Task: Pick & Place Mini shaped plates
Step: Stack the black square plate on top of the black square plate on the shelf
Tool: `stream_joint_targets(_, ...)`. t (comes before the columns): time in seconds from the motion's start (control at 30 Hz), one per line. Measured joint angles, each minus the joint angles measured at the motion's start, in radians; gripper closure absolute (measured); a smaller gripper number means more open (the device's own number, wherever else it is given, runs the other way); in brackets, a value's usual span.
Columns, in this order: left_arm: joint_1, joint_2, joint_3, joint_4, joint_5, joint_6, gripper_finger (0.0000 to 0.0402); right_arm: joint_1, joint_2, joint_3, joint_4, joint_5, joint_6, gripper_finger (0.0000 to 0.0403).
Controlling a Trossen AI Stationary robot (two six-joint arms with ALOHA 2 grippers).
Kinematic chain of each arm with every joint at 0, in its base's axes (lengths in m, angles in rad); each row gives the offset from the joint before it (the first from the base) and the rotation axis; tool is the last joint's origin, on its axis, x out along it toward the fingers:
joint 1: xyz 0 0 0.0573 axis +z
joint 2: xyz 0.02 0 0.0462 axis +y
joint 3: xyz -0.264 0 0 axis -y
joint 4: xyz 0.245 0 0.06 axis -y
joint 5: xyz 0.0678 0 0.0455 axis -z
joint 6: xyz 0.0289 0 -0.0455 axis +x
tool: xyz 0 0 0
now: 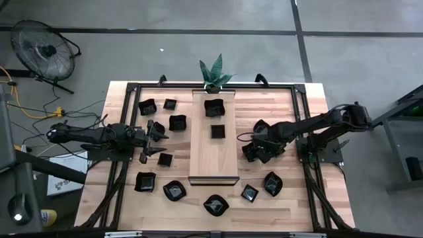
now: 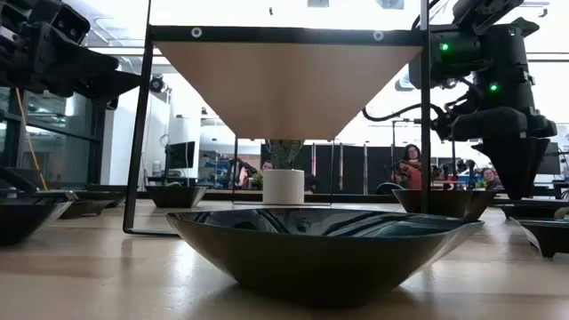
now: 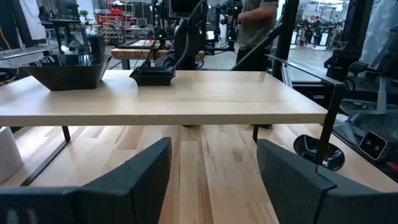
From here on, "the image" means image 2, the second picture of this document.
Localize black leaf-shaped bowl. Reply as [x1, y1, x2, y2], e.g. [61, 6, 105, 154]
[165, 207, 485, 308]
[0, 189, 79, 246]
[86, 184, 128, 209]

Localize thin black metal frame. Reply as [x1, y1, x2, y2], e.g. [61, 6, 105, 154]
[390, 117, 458, 190]

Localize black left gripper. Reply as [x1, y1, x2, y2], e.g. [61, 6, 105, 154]
[0, 0, 142, 100]

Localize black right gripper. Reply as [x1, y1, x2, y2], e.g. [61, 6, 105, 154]
[437, 105, 557, 199]

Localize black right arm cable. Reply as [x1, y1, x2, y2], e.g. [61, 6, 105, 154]
[362, 102, 445, 124]

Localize yellow extension cord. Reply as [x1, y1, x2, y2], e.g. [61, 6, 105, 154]
[15, 87, 49, 191]

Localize black computer monitor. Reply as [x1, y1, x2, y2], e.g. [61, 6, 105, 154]
[535, 141, 562, 176]
[165, 140, 196, 170]

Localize green plant in white pot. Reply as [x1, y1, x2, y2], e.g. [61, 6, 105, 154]
[261, 139, 306, 206]

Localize black office chair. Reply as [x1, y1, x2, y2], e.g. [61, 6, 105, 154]
[375, 181, 405, 196]

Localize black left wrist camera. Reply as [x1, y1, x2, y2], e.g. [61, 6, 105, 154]
[49, 4, 92, 45]

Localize wooden shelf with black legs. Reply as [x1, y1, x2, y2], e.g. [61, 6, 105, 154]
[123, 0, 431, 236]

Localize black wavy square bowl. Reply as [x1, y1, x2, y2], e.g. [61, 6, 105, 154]
[144, 184, 209, 209]
[393, 188, 498, 221]

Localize black partition screens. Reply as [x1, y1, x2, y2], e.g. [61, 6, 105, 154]
[260, 142, 401, 196]

